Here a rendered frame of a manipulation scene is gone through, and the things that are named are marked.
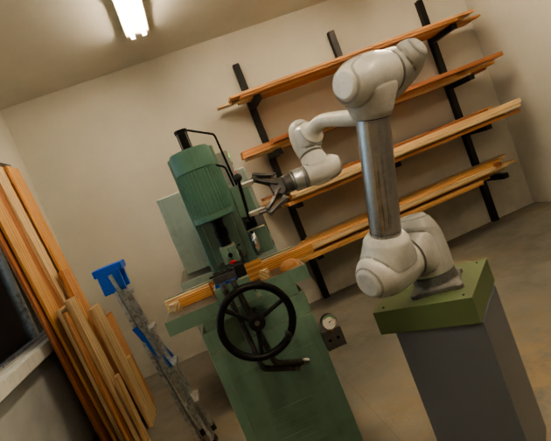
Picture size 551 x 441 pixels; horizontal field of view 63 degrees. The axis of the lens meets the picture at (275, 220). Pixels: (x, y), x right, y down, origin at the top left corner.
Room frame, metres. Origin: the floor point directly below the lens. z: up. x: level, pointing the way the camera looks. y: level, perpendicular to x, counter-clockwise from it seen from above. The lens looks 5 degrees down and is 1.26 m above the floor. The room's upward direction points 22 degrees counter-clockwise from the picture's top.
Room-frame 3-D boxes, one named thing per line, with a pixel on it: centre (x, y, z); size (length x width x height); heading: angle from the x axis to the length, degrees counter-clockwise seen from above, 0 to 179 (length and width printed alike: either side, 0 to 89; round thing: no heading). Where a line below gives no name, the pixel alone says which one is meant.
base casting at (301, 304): (2.04, 0.25, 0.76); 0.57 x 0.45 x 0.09; 6
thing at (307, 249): (1.92, 0.20, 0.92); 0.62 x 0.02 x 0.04; 96
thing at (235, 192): (2.15, 0.11, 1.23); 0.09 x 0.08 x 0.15; 6
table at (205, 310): (1.81, 0.26, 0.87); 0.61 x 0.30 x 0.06; 96
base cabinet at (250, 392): (2.04, 0.25, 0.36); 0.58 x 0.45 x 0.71; 6
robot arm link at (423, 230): (1.57, -0.45, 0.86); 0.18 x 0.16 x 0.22; 124
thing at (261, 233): (2.12, 0.10, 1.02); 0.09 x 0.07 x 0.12; 96
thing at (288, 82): (4.26, -1.25, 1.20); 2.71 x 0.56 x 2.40; 99
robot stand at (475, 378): (1.58, -0.46, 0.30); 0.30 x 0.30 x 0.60; 54
